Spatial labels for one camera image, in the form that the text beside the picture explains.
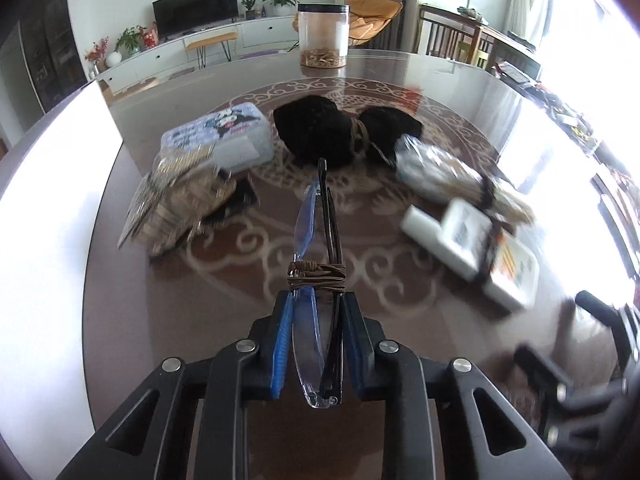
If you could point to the orange lounge chair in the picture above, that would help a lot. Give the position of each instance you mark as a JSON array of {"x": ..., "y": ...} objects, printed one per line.
[{"x": 372, "y": 17}]

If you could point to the clear jar with black lid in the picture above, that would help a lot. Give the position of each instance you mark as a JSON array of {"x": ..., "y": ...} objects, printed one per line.
[{"x": 323, "y": 35}]

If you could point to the white capped bottle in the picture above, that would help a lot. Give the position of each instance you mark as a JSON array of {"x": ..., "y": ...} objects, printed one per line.
[{"x": 462, "y": 235}]

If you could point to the orange bench stool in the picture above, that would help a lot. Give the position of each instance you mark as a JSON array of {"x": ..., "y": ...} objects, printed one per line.
[{"x": 210, "y": 40}]

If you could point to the glasses with brown band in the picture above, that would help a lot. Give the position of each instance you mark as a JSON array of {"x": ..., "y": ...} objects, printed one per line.
[{"x": 306, "y": 230}]

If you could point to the cartoon print plastic box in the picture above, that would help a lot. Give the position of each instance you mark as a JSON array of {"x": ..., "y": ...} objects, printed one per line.
[{"x": 225, "y": 132}]

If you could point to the black television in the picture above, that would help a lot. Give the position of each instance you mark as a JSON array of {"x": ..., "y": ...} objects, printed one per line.
[{"x": 195, "y": 7}]

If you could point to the green potted plant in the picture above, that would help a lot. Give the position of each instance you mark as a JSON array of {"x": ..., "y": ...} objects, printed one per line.
[{"x": 130, "y": 40}]

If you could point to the grey curtain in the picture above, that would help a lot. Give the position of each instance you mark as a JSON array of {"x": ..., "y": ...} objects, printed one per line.
[{"x": 395, "y": 0}]

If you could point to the wooden chair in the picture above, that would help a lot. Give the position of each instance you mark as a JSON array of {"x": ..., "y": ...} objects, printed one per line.
[{"x": 445, "y": 35}]

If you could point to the small potted plant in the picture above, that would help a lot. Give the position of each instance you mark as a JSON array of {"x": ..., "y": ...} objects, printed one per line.
[{"x": 249, "y": 7}]

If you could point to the wooden side table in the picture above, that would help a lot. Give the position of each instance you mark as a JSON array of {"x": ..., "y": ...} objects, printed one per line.
[{"x": 505, "y": 47}]

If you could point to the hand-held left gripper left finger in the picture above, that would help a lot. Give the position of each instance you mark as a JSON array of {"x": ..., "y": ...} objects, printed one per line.
[{"x": 280, "y": 350}]

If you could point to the dark display cabinet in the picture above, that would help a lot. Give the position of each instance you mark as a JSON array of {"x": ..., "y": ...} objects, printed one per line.
[{"x": 52, "y": 45}]

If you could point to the white television cabinet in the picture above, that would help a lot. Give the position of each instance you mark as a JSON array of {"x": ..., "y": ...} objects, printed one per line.
[{"x": 150, "y": 65}]

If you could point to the glittery hair clip packet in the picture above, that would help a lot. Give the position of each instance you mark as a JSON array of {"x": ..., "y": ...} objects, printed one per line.
[{"x": 175, "y": 195}]

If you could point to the black fluffy bundle tied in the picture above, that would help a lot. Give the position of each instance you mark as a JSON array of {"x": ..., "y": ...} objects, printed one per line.
[{"x": 320, "y": 125}]

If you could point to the red gift box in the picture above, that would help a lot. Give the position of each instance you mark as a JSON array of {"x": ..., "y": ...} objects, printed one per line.
[{"x": 150, "y": 35}]

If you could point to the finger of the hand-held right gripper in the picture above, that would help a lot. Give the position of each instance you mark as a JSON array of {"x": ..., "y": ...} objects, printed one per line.
[
  {"x": 537, "y": 365},
  {"x": 597, "y": 307}
]

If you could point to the cotton swab packet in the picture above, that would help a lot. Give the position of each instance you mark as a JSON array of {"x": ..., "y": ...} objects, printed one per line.
[{"x": 445, "y": 170}]

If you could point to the red flower plant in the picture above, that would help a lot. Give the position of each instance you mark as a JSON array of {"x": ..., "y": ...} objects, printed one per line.
[{"x": 96, "y": 52}]

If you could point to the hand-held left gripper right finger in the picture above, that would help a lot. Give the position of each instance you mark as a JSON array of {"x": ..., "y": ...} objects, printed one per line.
[{"x": 354, "y": 350}]

